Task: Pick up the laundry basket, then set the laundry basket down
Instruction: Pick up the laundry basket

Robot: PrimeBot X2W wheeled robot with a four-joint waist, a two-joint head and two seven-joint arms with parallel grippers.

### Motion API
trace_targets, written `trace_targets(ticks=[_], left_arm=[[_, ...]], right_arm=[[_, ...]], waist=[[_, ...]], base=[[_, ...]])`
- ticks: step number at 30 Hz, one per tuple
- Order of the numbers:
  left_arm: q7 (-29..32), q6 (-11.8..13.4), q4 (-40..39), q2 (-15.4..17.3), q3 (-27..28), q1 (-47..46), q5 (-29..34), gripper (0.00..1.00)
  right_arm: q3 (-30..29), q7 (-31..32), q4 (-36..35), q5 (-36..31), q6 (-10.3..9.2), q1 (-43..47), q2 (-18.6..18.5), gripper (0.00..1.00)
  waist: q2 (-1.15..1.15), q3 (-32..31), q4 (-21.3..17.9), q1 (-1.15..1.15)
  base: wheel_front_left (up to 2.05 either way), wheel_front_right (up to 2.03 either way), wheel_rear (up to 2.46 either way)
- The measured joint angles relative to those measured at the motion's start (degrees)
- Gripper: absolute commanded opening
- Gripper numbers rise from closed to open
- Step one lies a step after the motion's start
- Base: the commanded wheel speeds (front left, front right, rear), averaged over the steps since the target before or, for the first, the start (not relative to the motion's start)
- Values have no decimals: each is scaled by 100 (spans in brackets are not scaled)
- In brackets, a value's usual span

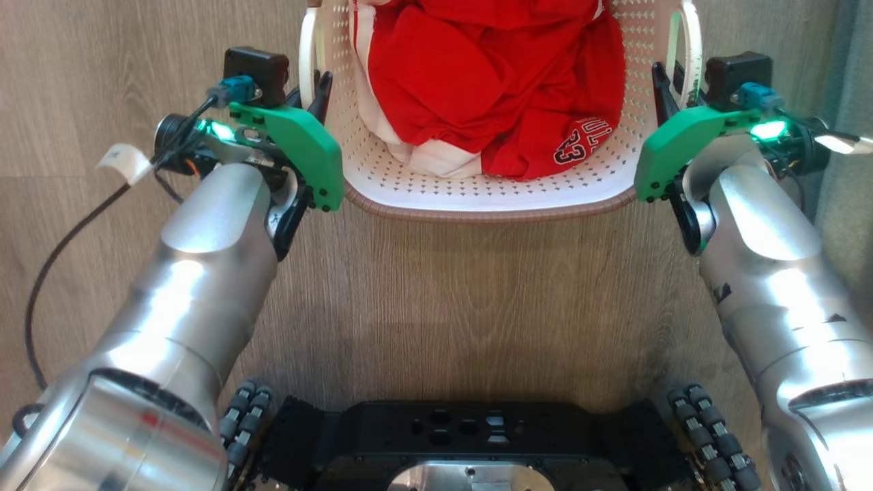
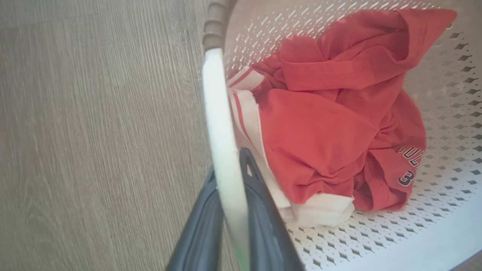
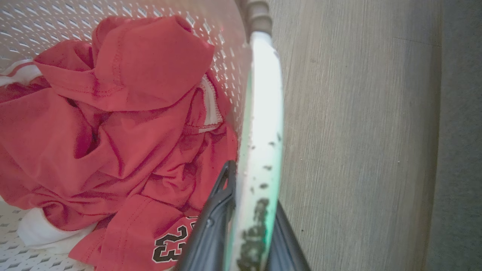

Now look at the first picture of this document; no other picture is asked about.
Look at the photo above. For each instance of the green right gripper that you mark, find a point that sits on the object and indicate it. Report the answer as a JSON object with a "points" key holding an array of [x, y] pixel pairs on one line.
{"points": [[672, 146]]}

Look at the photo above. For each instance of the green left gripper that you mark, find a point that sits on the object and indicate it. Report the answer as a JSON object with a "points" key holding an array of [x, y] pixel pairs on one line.
{"points": [[307, 146]]}

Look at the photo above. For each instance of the white perforated laundry basket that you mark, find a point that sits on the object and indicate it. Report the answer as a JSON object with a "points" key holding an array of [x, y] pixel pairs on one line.
{"points": [[477, 194]]}

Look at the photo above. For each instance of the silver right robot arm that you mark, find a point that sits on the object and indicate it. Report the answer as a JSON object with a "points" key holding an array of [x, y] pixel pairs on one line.
{"points": [[771, 259]]}

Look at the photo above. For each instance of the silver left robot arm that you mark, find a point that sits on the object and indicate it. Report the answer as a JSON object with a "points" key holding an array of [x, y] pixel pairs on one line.
{"points": [[184, 293]]}

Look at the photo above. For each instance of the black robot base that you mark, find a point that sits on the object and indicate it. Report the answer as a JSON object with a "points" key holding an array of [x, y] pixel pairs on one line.
{"points": [[470, 429]]}

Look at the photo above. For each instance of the red and white jersey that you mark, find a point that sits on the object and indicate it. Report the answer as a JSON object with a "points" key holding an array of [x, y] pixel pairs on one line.
{"points": [[477, 82]]}

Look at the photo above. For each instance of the grey fabric furniture side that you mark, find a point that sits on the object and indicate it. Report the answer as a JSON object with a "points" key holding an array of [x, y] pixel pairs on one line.
{"points": [[849, 68]]}

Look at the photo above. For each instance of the black roller wheel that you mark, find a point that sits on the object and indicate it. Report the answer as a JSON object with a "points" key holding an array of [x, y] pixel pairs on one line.
{"points": [[716, 436], [244, 419]]}

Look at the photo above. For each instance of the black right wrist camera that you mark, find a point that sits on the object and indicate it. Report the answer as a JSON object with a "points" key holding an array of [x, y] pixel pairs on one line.
{"points": [[733, 75]]}

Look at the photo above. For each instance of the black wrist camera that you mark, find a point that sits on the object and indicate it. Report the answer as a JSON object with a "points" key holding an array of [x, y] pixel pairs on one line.
{"points": [[733, 75], [259, 68]]}

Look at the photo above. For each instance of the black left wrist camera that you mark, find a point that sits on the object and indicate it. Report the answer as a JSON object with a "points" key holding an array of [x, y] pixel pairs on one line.
{"points": [[259, 68]]}

